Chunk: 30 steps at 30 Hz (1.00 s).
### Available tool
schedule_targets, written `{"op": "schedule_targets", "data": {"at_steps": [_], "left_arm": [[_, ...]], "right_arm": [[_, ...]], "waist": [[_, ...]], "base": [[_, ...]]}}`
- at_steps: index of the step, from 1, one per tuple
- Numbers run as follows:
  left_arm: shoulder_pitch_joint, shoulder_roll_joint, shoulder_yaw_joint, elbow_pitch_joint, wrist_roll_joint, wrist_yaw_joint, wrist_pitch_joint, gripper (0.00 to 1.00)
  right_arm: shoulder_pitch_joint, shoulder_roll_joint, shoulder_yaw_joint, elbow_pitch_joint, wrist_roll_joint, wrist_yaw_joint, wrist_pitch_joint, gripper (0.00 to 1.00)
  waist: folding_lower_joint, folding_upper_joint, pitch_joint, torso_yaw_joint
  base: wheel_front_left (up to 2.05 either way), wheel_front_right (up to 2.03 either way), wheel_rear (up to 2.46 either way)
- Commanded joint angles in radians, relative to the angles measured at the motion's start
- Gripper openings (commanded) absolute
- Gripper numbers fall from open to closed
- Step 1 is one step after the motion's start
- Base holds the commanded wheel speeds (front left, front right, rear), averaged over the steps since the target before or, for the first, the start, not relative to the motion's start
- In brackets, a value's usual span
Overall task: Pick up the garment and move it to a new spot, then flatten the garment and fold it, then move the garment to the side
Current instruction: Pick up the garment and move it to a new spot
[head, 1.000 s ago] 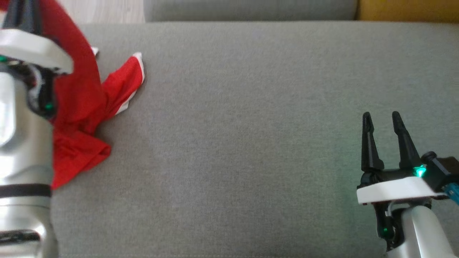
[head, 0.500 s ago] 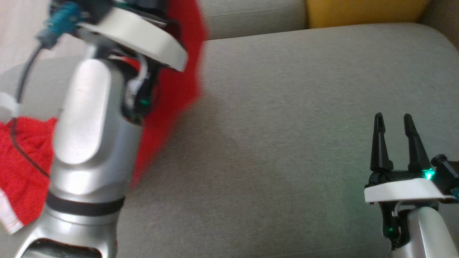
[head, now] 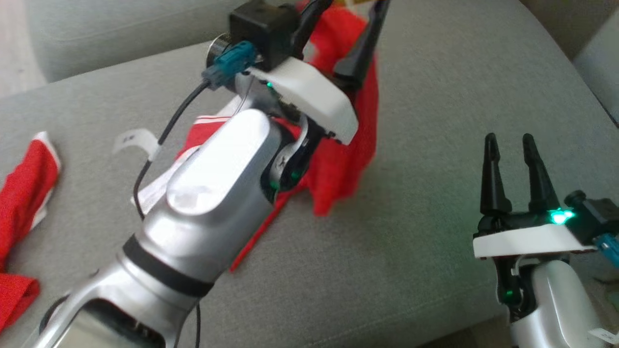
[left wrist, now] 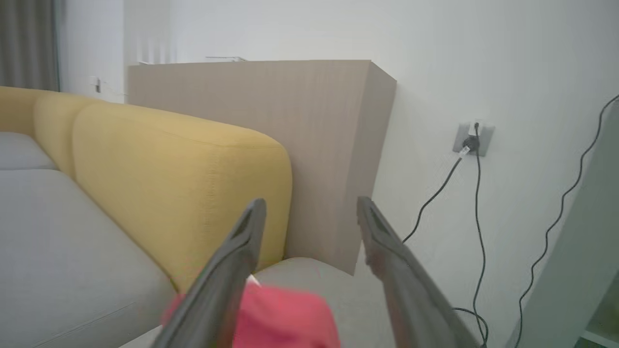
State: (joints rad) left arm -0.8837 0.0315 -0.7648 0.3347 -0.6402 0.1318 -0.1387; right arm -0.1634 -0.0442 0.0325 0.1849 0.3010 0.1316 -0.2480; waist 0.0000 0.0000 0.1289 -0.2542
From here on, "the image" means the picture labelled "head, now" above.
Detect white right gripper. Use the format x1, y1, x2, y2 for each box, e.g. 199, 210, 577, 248
472, 132, 599, 260

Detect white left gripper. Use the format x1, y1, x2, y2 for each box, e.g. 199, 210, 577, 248
246, 0, 392, 145

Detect red white basketball shorts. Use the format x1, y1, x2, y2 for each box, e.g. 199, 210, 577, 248
131, 0, 381, 275

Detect red white jersey garment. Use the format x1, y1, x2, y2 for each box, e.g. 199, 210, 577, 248
0, 130, 62, 334

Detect blue left camera connector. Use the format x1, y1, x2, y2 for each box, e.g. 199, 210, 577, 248
201, 41, 258, 91

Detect blue camera connector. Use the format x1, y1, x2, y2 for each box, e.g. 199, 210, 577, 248
596, 233, 619, 270
201, 41, 258, 91

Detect blue right camera connector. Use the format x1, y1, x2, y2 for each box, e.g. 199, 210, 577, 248
596, 233, 619, 270

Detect white right cable label tag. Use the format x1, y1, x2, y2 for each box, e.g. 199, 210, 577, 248
587, 328, 619, 343

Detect white cable label tag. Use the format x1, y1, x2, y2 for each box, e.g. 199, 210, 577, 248
113, 128, 161, 161
587, 328, 619, 343

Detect white left cable label tag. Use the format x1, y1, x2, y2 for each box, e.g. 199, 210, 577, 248
113, 128, 161, 161

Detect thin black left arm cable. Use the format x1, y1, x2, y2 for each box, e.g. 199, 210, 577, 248
132, 80, 212, 348

